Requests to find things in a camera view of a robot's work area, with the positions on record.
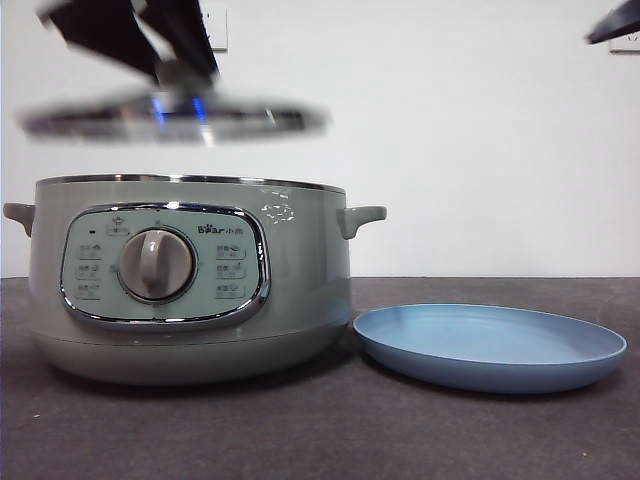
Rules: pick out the blue round plate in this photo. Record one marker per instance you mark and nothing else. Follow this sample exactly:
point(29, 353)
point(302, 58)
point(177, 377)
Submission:
point(490, 345)

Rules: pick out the white wall socket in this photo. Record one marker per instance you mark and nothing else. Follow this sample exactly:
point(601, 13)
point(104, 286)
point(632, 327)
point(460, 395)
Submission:
point(625, 44)
point(220, 30)

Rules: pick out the pale green electric steamer pot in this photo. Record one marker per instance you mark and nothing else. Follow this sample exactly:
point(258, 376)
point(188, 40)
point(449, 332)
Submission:
point(310, 260)

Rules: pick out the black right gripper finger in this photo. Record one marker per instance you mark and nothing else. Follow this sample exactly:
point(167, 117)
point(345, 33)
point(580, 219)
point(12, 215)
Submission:
point(617, 22)

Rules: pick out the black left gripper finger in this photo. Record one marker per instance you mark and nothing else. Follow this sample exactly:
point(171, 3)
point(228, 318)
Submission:
point(100, 35)
point(185, 40)

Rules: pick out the glass lid with green knob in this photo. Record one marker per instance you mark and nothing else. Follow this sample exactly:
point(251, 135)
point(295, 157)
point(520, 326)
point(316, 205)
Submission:
point(125, 122)

